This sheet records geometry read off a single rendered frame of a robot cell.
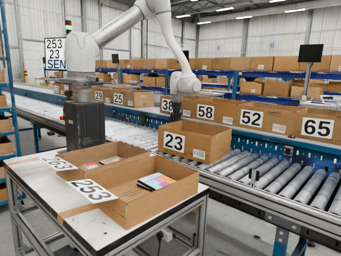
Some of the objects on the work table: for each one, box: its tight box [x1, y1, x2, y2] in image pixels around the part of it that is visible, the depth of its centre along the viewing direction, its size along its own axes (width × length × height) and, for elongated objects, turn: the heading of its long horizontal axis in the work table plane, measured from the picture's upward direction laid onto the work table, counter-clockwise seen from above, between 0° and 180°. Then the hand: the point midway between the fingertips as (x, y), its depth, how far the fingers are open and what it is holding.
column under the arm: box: [57, 100, 106, 154], centre depth 147 cm, size 26×26×33 cm
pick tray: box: [85, 155, 199, 231], centre depth 100 cm, size 28×38×10 cm
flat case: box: [138, 172, 178, 191], centre depth 107 cm, size 14×19×2 cm
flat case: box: [98, 156, 125, 165], centre depth 132 cm, size 14×19×2 cm
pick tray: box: [55, 141, 150, 182], centre depth 124 cm, size 28×38×10 cm
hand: (175, 128), depth 178 cm, fingers closed, pressing on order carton
